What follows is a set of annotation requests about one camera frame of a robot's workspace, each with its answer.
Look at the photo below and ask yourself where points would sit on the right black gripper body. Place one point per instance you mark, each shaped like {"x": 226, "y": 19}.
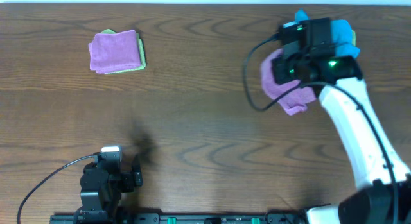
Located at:
{"x": 287, "y": 70}

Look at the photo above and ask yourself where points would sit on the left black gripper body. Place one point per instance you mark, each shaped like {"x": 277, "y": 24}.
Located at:
{"x": 129, "y": 180}

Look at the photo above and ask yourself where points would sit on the purple microfiber cloth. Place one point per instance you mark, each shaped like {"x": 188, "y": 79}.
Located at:
{"x": 294, "y": 102}

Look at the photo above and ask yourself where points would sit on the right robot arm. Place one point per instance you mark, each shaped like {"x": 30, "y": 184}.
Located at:
{"x": 382, "y": 179}

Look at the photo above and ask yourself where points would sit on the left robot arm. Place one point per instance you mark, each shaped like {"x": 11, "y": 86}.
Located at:
{"x": 102, "y": 184}

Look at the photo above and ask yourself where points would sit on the crumpled blue cloth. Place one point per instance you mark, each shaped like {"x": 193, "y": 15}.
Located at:
{"x": 341, "y": 36}

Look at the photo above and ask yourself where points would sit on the green cloth under blue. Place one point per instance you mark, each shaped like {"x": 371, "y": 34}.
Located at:
{"x": 353, "y": 38}

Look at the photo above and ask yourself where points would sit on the folded green cloth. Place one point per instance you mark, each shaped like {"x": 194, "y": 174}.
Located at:
{"x": 123, "y": 52}

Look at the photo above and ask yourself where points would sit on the folded purple cloth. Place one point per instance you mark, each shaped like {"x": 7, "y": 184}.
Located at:
{"x": 95, "y": 51}

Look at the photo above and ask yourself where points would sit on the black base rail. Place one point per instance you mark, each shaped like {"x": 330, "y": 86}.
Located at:
{"x": 155, "y": 218}

